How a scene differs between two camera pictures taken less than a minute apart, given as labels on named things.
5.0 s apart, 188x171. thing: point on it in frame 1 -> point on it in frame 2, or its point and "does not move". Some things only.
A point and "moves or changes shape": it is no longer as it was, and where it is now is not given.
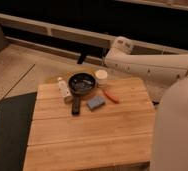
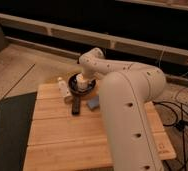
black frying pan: (81, 83) does not move
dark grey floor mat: (11, 131) does not move
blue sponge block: (95, 103) does not move
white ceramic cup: (101, 78) moves or changes shape
